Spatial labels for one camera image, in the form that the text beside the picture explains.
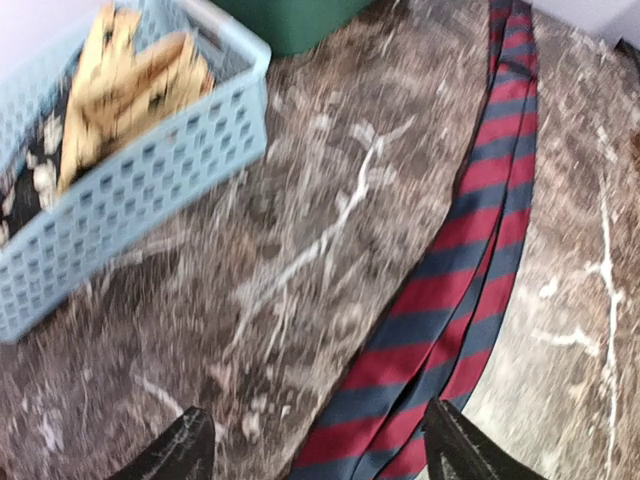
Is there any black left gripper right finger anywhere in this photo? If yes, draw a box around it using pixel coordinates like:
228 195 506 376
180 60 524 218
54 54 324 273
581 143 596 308
422 398 545 480

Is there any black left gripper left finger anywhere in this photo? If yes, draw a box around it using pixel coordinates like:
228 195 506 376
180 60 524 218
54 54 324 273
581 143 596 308
109 406 216 480

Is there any red navy striped tie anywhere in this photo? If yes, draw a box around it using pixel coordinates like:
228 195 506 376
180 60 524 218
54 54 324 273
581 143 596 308
289 1 538 479

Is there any light blue plastic basket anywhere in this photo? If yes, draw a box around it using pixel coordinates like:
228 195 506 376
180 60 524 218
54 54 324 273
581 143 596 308
1 1 271 343

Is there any black white floral tie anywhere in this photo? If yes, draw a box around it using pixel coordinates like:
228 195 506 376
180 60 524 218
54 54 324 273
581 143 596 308
0 114 66 241

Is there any yellow beetle print tie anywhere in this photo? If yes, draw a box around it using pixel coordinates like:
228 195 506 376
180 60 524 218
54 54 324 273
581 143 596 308
57 3 215 195

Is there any green divided organizer tray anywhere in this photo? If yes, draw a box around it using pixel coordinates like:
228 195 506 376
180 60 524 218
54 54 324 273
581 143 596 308
213 0 373 57

